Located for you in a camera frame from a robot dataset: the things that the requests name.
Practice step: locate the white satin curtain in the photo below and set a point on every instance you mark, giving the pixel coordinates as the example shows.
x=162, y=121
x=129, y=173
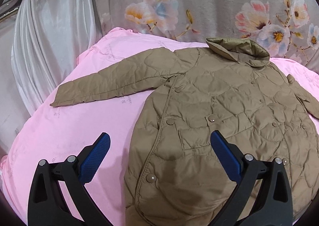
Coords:
x=49, y=35

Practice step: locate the tan quilted jacket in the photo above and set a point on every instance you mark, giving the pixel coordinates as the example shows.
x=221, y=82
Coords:
x=173, y=175

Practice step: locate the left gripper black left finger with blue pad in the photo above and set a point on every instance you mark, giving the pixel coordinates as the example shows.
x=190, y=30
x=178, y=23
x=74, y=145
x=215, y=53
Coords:
x=58, y=195

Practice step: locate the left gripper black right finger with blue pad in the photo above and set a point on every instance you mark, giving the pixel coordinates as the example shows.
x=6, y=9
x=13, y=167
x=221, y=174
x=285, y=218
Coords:
x=273, y=204

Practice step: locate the pink quilt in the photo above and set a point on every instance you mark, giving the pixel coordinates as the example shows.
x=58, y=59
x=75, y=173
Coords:
x=53, y=134

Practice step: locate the grey floral bedsheet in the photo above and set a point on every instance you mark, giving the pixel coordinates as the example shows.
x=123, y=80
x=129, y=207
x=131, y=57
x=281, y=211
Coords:
x=285, y=28

